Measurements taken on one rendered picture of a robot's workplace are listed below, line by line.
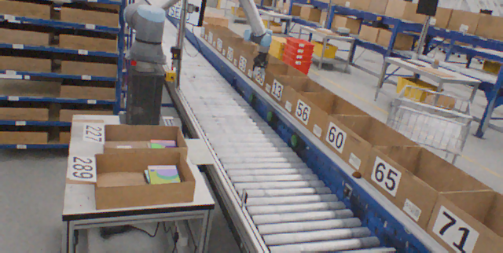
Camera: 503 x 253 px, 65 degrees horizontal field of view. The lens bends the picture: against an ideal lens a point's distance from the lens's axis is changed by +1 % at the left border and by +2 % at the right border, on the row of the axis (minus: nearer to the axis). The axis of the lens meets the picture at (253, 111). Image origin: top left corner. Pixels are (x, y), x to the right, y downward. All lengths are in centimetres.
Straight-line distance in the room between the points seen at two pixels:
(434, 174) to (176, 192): 117
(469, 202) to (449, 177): 24
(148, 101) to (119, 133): 28
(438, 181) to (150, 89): 155
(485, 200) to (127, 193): 139
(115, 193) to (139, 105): 82
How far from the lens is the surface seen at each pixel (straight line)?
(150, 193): 163
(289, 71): 325
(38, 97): 344
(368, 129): 233
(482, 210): 183
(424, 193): 165
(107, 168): 187
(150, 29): 222
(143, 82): 227
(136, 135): 216
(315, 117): 226
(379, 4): 936
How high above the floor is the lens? 167
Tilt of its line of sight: 19 degrees down
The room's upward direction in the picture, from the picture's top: 10 degrees clockwise
